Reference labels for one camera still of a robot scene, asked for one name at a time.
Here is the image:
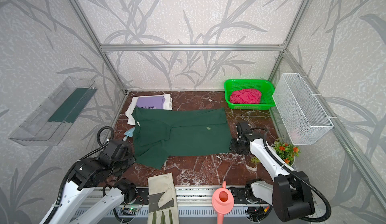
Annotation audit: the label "aluminium frame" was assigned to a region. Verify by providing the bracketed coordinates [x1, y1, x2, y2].
[57, 0, 386, 224]

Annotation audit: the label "white wire mesh basket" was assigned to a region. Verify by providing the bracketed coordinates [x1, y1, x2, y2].
[272, 73, 334, 146]

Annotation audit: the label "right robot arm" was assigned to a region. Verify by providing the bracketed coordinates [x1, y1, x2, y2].
[230, 121, 332, 223]

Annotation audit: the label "pink crumpled t-shirt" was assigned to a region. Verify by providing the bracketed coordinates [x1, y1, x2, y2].
[230, 89, 262, 104]

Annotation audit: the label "dark green t-shirt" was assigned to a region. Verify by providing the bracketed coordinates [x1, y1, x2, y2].
[132, 108, 232, 169]

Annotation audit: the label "beige gardening glove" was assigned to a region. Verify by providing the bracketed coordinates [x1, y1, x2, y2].
[147, 173, 179, 224]

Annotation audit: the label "clear plastic wall shelf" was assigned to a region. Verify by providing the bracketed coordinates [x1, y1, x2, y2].
[9, 77, 98, 147]

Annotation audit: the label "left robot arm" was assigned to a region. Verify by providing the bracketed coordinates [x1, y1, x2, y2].
[41, 126, 138, 224]

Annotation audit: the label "green plastic basket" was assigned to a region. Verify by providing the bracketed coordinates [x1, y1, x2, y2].
[224, 79, 275, 110]

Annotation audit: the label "potted artificial flowers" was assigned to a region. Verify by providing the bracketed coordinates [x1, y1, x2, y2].
[269, 138, 301, 166]

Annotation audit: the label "white folded t-shirt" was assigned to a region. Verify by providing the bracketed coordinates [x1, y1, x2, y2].
[125, 94, 172, 125]

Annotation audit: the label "light blue garden trowel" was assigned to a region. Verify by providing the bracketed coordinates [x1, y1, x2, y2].
[122, 127, 135, 141]

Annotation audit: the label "pink watering can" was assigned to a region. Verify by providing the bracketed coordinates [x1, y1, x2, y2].
[212, 181, 234, 224]

